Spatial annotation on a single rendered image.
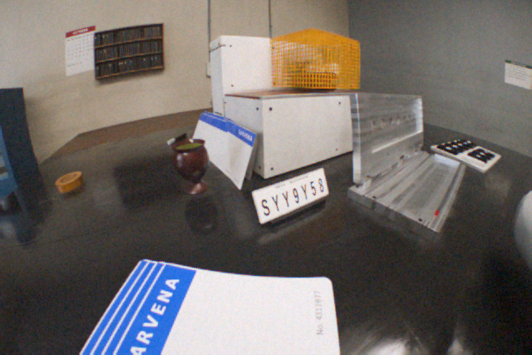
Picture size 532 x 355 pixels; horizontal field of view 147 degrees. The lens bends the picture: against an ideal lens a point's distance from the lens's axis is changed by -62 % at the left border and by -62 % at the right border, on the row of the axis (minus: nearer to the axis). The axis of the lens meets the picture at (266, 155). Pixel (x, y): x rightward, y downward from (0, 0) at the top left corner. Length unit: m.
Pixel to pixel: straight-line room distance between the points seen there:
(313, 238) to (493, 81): 2.67
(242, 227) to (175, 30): 1.88
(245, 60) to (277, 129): 0.29
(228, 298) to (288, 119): 0.41
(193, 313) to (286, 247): 0.21
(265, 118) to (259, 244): 0.26
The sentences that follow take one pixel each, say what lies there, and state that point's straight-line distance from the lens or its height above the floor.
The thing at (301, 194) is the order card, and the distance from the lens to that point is 0.38.
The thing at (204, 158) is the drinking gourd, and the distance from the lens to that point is 0.44.
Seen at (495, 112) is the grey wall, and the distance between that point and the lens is 2.79.
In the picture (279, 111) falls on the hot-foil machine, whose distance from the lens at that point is 0.46.
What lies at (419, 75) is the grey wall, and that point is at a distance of 2.91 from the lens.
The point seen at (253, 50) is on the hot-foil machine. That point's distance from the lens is 0.69.
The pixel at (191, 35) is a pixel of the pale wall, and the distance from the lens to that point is 2.06.
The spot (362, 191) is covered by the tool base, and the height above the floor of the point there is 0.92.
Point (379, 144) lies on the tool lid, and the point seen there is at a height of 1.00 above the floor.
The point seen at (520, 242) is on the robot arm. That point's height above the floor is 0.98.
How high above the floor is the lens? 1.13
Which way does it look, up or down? 21 degrees down
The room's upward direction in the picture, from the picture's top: 2 degrees counter-clockwise
